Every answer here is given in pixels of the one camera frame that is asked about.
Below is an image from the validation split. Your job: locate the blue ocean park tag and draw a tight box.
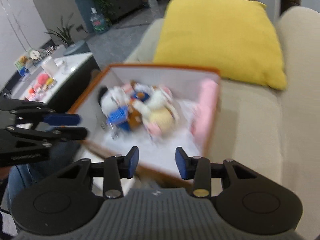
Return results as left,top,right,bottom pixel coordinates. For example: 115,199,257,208
106,106,129,126

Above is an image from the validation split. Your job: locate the white coffee table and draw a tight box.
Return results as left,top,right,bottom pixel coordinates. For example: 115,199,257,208
9,53,100,104

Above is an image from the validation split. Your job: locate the pink fabric pouch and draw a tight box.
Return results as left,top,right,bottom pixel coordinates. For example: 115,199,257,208
190,79,219,144

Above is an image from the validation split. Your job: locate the white paper cup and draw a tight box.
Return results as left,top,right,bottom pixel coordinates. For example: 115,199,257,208
41,56,59,77

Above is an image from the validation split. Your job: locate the brown bear sailor plush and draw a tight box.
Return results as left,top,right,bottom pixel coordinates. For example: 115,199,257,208
127,92,150,131

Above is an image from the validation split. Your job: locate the white black-eared plush toy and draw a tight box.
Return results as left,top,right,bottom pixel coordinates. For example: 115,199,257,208
98,86,130,116

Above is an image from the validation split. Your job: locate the orange cardboard storage box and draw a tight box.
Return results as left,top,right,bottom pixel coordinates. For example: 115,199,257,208
69,63,221,178

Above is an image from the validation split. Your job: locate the white crochet bunny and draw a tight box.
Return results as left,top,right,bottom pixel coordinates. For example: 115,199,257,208
141,86,180,139

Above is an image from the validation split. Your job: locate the beige sofa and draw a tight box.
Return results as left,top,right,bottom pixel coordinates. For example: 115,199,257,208
124,6,320,238

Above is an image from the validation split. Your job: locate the potted green plant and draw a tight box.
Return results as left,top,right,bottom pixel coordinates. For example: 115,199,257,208
46,12,74,46

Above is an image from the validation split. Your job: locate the water bottle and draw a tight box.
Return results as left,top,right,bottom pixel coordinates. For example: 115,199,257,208
90,7,108,34

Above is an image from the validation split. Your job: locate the yellow cushion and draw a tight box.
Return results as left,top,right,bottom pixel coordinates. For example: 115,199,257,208
153,0,287,90

